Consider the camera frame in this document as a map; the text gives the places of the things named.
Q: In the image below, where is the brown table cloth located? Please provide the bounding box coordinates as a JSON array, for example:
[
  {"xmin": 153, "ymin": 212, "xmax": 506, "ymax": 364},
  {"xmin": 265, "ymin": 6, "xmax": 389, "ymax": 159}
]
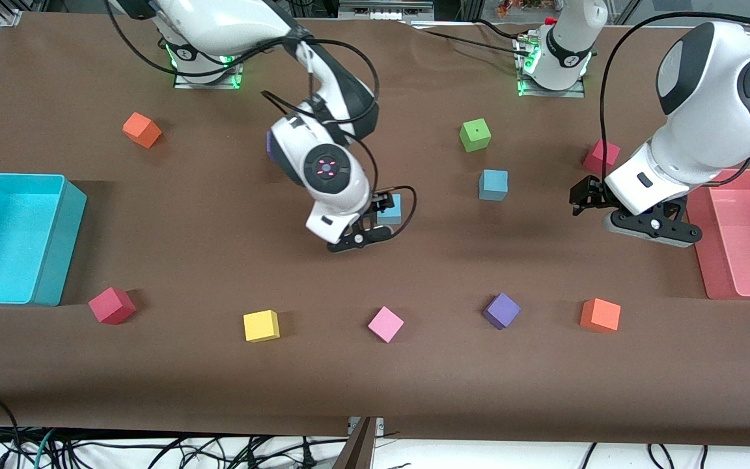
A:
[{"xmin": 0, "ymin": 12, "xmax": 750, "ymax": 448}]

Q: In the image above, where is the orange foam block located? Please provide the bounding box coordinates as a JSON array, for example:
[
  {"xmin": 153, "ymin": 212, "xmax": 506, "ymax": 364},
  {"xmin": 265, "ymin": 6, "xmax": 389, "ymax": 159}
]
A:
[
  {"xmin": 122, "ymin": 111, "xmax": 163, "ymax": 149},
  {"xmin": 579, "ymin": 298, "xmax": 622, "ymax": 334}
]

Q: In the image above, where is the teal floor cable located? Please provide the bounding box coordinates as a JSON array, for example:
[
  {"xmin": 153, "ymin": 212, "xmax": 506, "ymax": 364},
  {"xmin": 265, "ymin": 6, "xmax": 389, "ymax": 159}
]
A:
[{"xmin": 32, "ymin": 428, "xmax": 58, "ymax": 469}]

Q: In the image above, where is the pink plastic bin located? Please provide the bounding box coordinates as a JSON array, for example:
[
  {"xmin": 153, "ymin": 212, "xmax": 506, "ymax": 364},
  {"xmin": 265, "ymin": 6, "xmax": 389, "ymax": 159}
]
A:
[{"xmin": 686, "ymin": 168, "xmax": 750, "ymax": 300}]

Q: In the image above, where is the yellow foam block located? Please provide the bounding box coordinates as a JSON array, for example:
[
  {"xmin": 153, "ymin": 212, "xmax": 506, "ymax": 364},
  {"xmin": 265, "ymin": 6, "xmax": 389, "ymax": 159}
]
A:
[{"xmin": 243, "ymin": 309, "xmax": 281, "ymax": 343}]

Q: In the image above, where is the grey power strip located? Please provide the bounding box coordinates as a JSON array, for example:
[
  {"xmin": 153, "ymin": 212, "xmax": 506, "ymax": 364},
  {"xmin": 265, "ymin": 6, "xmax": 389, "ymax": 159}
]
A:
[{"xmin": 339, "ymin": 0, "xmax": 434, "ymax": 20}]

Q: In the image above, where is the green foam block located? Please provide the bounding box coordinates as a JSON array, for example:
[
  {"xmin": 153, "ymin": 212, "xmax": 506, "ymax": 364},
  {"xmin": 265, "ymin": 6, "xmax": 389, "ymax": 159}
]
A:
[{"xmin": 459, "ymin": 118, "xmax": 492, "ymax": 154}]

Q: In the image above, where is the pink foam block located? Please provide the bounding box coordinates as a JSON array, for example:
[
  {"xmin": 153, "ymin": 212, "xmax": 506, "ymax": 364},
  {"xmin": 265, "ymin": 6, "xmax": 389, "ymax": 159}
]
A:
[{"xmin": 367, "ymin": 306, "xmax": 406, "ymax": 344}]

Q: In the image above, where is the cyan plastic bin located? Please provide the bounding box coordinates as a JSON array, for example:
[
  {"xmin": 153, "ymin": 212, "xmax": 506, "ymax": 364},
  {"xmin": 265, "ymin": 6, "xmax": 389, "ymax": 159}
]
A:
[{"xmin": 0, "ymin": 173, "xmax": 87, "ymax": 307}]

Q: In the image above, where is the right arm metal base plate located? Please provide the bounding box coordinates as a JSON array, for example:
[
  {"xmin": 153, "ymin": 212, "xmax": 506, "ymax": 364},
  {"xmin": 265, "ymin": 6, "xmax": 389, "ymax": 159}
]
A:
[{"xmin": 174, "ymin": 62, "xmax": 244, "ymax": 91}]

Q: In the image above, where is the black cable on cloth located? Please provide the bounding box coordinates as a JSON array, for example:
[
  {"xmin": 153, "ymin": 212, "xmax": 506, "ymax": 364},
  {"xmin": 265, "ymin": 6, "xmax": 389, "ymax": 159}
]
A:
[
  {"xmin": 408, "ymin": 26, "xmax": 532, "ymax": 56},
  {"xmin": 475, "ymin": 18, "xmax": 529, "ymax": 41}
]

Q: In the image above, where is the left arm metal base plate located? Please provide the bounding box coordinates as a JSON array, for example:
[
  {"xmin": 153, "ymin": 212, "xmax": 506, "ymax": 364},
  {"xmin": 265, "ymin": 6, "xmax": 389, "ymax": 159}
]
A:
[{"xmin": 517, "ymin": 36, "xmax": 588, "ymax": 99}]

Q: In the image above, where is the red foam block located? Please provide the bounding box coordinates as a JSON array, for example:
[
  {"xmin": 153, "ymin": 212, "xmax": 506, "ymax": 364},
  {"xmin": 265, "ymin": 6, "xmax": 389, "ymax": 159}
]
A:
[
  {"xmin": 88, "ymin": 287, "xmax": 137, "ymax": 325},
  {"xmin": 583, "ymin": 139, "xmax": 621, "ymax": 175}
]

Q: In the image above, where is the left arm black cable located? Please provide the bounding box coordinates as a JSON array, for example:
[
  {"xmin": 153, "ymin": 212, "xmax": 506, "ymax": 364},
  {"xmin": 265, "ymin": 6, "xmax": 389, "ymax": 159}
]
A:
[{"xmin": 600, "ymin": 10, "xmax": 750, "ymax": 191}]

